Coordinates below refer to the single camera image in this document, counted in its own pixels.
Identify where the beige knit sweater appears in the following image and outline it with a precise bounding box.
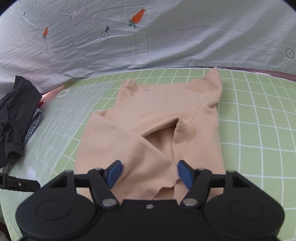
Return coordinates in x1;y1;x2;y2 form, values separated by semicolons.
75;69;225;201

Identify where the plaid checkered cloth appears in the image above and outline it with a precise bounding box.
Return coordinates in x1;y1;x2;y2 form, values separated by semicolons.
1;102;42;173

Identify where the black crumpled garment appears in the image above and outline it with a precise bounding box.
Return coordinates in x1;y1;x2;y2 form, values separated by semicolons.
1;76;42;167

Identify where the green checkered mat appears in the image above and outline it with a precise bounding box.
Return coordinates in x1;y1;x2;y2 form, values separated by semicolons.
10;68;295;240

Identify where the grey carrot print sheet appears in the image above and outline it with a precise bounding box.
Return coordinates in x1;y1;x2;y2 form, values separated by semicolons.
1;1;295;95

